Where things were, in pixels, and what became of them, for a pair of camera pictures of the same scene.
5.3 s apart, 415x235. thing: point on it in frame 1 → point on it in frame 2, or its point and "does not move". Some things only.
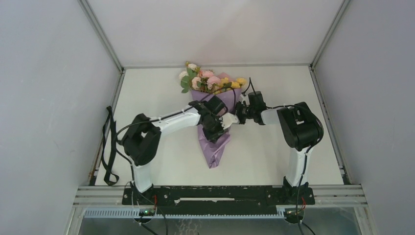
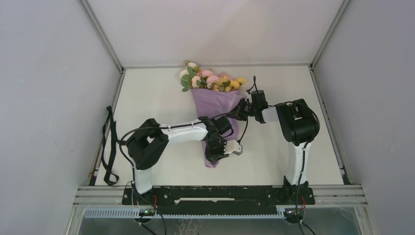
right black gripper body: x=244 y=111 does not move
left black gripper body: x=214 y=129 → x=215 y=149
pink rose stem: x=209 y=80 does not move
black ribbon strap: x=108 y=148 does not move
